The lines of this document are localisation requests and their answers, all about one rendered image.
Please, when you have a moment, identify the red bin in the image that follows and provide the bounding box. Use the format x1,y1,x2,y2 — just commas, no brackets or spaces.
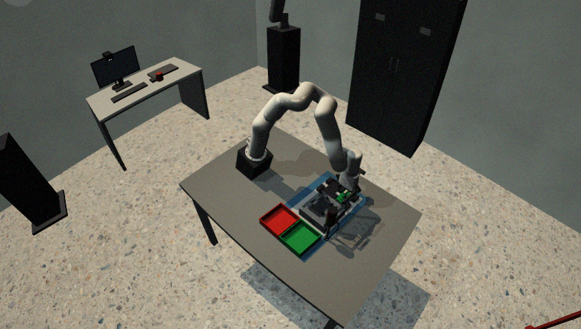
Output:
259,202,300,240

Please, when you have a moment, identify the green circuit board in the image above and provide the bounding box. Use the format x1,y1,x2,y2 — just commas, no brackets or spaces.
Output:
336,189,351,203

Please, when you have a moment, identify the green bin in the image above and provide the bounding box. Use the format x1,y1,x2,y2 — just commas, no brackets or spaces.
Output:
279,219,322,258

